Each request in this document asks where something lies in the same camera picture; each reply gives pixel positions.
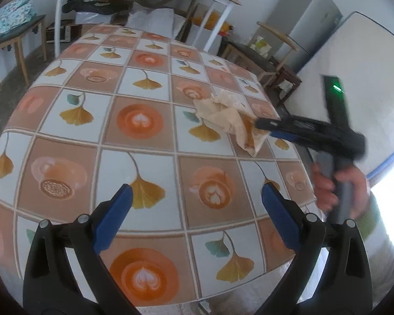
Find wooden chair black seat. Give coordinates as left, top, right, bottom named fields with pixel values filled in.
left=221, top=20, right=300, bottom=90

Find wooden chair with cushion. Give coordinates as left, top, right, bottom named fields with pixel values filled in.
left=0, top=0, right=48, bottom=91

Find grey refrigerator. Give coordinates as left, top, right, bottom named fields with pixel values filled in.
left=265, top=0, right=342, bottom=72

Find ginkgo patterned tablecloth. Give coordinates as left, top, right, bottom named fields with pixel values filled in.
left=0, top=24, right=314, bottom=308

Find beige paper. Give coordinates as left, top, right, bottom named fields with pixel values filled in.
left=193, top=88, right=268, bottom=157

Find yellow plastic bag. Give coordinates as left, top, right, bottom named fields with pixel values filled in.
left=193, top=11, right=233, bottom=36

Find white mattress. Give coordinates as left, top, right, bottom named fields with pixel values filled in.
left=285, top=12, right=394, bottom=177

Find person's right hand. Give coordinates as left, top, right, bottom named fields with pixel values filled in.
left=311, top=163, right=372, bottom=219

